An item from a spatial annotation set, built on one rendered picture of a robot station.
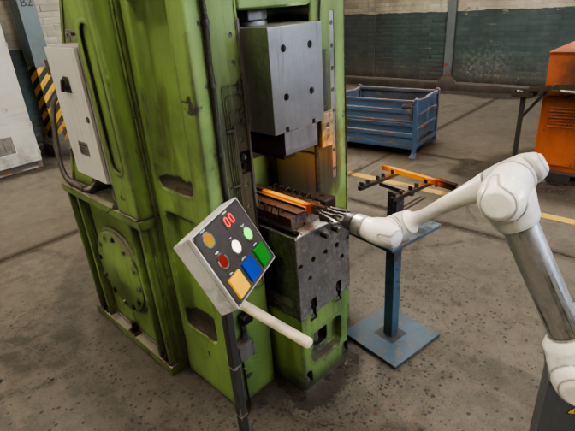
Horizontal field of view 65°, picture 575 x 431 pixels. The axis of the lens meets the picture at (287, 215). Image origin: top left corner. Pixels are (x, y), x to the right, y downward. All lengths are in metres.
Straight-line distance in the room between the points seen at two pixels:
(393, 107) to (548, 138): 1.73
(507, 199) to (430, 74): 8.85
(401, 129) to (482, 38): 4.23
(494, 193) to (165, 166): 1.39
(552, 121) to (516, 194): 3.91
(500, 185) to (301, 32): 0.96
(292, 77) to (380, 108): 4.05
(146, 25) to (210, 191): 0.70
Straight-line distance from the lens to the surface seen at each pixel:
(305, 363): 2.40
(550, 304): 1.56
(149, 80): 2.07
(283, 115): 1.84
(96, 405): 2.77
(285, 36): 1.83
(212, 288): 1.50
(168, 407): 2.61
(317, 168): 2.28
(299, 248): 2.00
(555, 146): 5.32
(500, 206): 1.38
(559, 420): 2.04
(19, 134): 6.99
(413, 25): 10.26
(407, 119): 5.76
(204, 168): 1.81
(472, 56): 9.77
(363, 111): 5.99
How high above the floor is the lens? 1.85
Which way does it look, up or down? 25 degrees down
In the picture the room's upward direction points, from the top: 4 degrees counter-clockwise
